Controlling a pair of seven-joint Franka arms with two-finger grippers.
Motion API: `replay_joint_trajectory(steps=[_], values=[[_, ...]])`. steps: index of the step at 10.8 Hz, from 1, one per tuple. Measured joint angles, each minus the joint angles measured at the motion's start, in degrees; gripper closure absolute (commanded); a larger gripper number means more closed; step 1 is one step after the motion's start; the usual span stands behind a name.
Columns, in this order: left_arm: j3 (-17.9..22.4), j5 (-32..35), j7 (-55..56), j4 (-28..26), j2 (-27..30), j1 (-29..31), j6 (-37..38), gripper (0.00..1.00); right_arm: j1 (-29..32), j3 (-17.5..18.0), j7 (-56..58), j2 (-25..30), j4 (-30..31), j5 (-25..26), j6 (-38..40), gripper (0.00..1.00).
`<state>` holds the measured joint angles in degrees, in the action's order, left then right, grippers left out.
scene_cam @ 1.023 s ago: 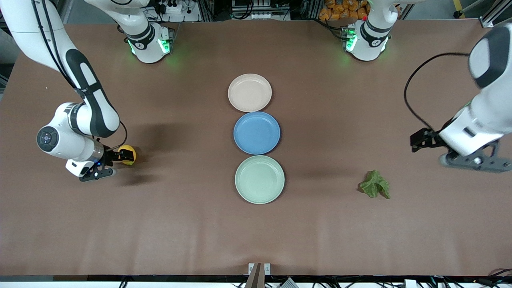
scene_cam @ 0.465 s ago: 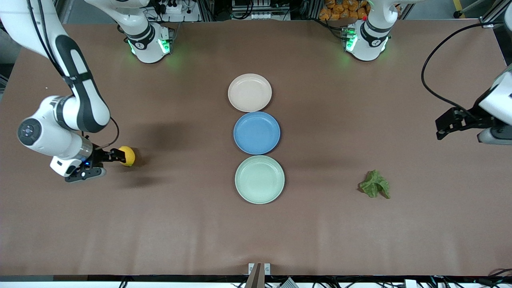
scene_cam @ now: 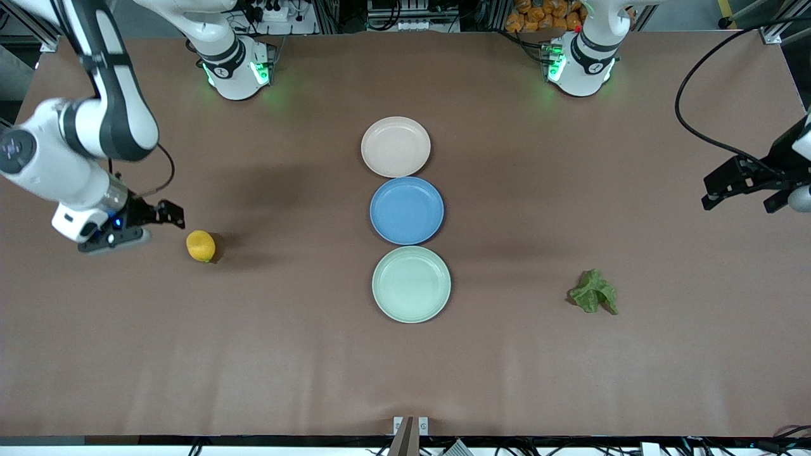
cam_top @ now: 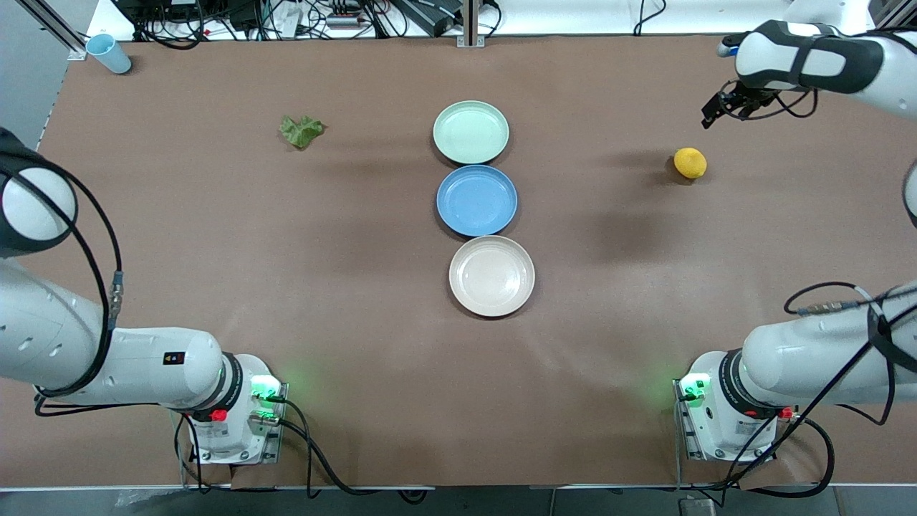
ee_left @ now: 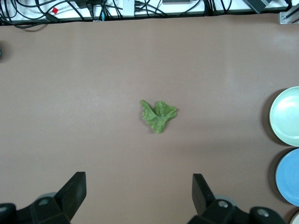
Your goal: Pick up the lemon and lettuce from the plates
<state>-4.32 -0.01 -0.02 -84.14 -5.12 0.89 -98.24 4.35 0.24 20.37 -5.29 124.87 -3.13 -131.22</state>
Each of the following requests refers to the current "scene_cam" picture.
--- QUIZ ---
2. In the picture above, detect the yellow lemon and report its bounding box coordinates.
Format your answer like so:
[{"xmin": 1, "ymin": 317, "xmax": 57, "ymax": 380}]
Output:
[{"xmin": 186, "ymin": 230, "xmax": 217, "ymax": 263}]

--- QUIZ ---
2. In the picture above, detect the green lettuce leaf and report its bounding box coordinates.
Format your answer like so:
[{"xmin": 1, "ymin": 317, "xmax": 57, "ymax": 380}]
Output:
[{"xmin": 568, "ymin": 269, "xmax": 619, "ymax": 315}]

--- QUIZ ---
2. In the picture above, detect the white power strip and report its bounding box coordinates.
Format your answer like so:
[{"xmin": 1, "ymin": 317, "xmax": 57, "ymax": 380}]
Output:
[{"xmin": 241, "ymin": 0, "xmax": 317, "ymax": 35}]

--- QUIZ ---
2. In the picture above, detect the beige round plate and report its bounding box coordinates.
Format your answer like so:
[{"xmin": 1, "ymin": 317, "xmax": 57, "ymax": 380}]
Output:
[{"xmin": 361, "ymin": 117, "xmax": 431, "ymax": 179}]

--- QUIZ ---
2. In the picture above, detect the blue round plate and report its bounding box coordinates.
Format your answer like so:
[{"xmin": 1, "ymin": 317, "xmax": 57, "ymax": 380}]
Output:
[{"xmin": 370, "ymin": 177, "xmax": 445, "ymax": 246}]

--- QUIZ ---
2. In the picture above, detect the pale green round plate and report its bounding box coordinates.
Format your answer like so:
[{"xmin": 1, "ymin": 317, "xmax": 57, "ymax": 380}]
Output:
[{"xmin": 372, "ymin": 246, "xmax": 452, "ymax": 324}]

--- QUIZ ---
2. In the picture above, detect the orange bag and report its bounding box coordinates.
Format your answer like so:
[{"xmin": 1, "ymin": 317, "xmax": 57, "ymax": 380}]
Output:
[{"xmin": 506, "ymin": 0, "xmax": 584, "ymax": 32}]

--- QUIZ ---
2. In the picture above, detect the white equipment rack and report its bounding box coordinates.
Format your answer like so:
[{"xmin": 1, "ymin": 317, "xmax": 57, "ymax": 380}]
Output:
[{"xmin": 367, "ymin": 0, "xmax": 460, "ymax": 32}]

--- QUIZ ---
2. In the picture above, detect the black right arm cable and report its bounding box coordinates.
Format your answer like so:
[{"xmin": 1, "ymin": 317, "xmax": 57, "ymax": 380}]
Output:
[{"xmin": 108, "ymin": 144, "xmax": 176, "ymax": 198}]

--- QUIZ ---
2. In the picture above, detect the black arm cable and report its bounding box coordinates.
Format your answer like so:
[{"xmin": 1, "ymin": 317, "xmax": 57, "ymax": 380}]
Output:
[
  {"xmin": 108, "ymin": 144, "xmax": 176, "ymax": 198},
  {"xmin": 674, "ymin": 16, "xmax": 811, "ymax": 167}
]

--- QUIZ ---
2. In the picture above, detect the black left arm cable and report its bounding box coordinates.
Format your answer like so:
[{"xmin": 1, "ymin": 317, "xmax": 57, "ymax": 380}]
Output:
[{"xmin": 674, "ymin": 16, "xmax": 811, "ymax": 167}]

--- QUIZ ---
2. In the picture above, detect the aluminium frame post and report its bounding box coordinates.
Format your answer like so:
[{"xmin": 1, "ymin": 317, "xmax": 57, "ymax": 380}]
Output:
[
  {"xmin": 0, "ymin": 0, "xmax": 61, "ymax": 53},
  {"xmin": 760, "ymin": 11, "xmax": 811, "ymax": 45}
]

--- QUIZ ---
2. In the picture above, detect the metal table edge bracket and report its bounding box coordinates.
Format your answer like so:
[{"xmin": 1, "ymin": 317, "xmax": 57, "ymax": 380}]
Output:
[{"xmin": 393, "ymin": 416, "xmax": 430, "ymax": 456}]

